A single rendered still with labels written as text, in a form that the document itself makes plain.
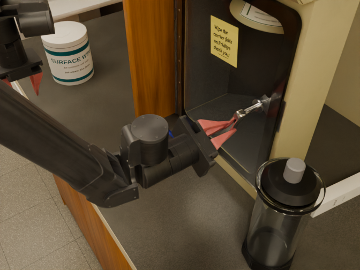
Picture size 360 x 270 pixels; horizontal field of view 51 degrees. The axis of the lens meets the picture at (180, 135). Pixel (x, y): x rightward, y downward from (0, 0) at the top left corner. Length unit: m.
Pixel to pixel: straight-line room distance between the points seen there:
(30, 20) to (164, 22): 0.28
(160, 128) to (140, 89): 0.38
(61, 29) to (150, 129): 0.68
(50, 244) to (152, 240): 1.21
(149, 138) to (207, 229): 0.33
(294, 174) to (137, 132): 0.24
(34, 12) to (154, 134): 0.38
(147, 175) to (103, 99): 0.55
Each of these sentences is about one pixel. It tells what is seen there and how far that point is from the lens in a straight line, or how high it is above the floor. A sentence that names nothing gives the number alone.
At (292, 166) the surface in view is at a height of 1.21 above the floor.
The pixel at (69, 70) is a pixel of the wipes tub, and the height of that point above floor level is 1.00.
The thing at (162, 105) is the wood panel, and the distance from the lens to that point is 1.01.
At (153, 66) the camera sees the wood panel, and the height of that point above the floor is 1.12.
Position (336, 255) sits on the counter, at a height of 0.94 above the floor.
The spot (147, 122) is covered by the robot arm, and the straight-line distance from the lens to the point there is 0.57.
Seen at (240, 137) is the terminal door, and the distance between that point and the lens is 0.77.
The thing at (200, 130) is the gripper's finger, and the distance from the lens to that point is 0.65.
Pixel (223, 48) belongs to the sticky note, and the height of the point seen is 1.26.
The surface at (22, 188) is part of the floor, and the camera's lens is 2.23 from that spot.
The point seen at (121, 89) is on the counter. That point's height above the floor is 0.94.
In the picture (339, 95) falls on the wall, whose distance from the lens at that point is 1.16.
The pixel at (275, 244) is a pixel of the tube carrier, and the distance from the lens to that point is 0.68.
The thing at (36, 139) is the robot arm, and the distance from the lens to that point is 0.48.
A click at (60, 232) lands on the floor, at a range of 1.99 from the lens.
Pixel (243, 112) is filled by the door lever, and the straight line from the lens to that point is 0.66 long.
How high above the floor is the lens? 1.63
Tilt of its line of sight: 44 degrees down
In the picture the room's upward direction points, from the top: straight up
